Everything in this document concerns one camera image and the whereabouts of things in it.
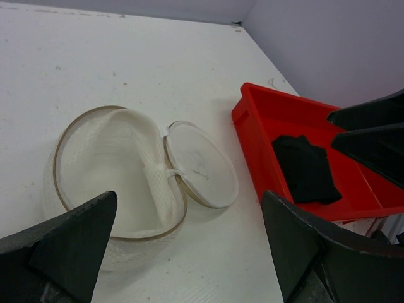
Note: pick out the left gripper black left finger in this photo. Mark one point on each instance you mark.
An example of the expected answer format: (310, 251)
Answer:
(59, 259)

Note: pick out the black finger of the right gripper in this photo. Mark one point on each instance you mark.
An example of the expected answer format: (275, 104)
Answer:
(379, 149)
(380, 112)

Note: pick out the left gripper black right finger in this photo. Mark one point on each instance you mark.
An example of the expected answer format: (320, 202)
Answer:
(318, 261)

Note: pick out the black bra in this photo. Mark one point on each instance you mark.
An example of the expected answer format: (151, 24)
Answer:
(306, 170)

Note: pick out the white mesh laundry bag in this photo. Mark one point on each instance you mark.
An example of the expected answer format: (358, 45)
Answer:
(153, 173)

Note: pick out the red plastic tray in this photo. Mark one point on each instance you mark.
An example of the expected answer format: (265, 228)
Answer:
(263, 114)

